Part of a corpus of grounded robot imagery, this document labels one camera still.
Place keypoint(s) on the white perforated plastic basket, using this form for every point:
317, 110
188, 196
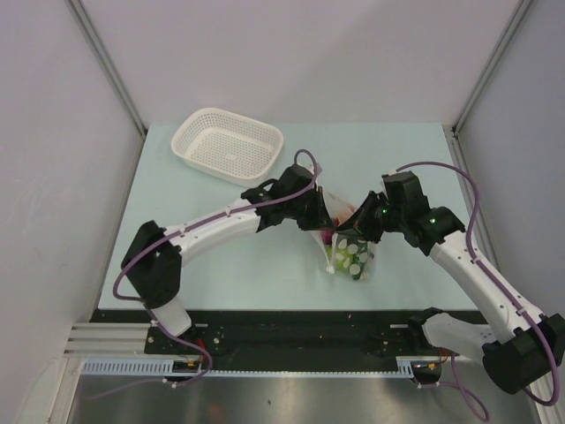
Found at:
232, 147

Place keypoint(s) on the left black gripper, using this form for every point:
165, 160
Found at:
320, 220

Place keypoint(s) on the green fake fruit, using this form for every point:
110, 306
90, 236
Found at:
342, 259

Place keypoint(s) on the red orange fake fruit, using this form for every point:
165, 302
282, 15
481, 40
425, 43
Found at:
343, 214

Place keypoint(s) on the purple fake fruit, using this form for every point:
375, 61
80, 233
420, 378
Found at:
327, 237

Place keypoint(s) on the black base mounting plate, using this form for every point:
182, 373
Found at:
303, 340

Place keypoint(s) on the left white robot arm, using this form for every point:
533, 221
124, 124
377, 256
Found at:
154, 260

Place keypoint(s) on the white slotted cable duct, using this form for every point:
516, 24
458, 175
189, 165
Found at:
399, 369

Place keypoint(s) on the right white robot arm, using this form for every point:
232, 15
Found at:
518, 344

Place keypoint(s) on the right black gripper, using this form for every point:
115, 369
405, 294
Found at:
358, 223

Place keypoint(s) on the polka dot zip bag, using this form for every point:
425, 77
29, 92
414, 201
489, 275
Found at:
363, 252

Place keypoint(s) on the left aluminium frame post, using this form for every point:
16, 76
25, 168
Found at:
102, 56

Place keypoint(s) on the right aluminium frame post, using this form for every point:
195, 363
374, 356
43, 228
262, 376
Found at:
508, 35

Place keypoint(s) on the aluminium rail bottom left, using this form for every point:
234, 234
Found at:
106, 339

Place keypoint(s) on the aluminium frame post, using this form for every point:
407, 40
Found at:
102, 56
508, 35

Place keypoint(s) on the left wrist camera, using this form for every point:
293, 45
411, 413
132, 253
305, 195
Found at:
295, 181

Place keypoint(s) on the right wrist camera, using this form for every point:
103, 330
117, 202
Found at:
404, 192

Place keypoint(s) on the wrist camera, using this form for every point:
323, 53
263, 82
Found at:
295, 181
404, 192

